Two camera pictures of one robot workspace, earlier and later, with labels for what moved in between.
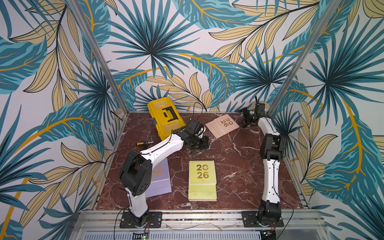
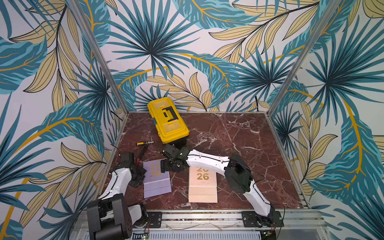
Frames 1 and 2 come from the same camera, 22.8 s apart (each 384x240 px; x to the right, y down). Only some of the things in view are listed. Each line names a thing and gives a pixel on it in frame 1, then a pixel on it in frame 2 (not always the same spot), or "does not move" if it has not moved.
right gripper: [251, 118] to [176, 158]
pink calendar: [222, 125] to [202, 185]
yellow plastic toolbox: [166, 116] does not move
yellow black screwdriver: [144, 143] does not move
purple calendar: [160, 180] does not move
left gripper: [205, 145] to [142, 171]
